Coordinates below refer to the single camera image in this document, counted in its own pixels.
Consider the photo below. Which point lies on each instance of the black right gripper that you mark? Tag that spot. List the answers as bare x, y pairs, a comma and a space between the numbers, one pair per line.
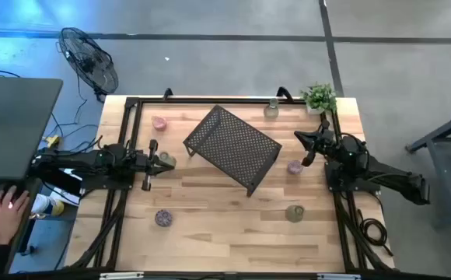
326, 142

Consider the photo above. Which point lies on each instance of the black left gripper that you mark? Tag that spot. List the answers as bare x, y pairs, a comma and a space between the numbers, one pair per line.
144, 163

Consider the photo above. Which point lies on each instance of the ribbed glass candlestick holder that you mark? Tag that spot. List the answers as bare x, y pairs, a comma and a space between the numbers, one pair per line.
168, 157
271, 110
294, 213

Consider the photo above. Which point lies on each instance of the purple patterned candle tin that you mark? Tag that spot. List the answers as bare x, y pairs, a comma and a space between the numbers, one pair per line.
294, 167

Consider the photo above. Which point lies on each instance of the blue patterned candle tin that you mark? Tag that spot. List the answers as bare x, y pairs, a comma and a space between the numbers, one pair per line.
163, 218

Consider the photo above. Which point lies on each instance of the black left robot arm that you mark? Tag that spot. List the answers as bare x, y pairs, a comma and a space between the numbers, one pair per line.
85, 159

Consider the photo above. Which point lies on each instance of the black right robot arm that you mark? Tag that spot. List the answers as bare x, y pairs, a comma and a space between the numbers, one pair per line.
389, 171

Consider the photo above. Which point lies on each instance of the pink candle tin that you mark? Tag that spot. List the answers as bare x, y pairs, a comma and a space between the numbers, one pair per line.
159, 123

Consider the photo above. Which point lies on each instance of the small green potted plant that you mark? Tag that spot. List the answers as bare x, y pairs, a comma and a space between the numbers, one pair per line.
319, 97

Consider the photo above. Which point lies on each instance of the black perforated metal shelf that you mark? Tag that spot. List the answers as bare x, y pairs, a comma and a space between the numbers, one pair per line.
233, 148

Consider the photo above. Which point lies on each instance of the yellow power plug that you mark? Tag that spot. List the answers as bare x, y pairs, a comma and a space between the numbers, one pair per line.
53, 141

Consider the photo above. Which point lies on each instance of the white and yellow container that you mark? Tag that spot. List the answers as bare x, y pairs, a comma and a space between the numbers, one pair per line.
48, 205

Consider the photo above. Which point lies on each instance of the black floor fan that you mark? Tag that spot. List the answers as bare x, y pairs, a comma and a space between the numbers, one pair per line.
89, 62

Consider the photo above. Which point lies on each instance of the grey metal table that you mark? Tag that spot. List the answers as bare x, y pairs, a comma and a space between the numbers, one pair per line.
439, 136

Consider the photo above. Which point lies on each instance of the person's hand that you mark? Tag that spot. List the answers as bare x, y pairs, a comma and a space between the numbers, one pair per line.
5, 218

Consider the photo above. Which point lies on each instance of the black frame clamp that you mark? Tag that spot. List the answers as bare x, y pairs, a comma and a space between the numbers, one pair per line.
285, 93
167, 93

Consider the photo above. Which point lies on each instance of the silver metal bracket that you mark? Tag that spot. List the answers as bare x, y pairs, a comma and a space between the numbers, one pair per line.
120, 276
338, 277

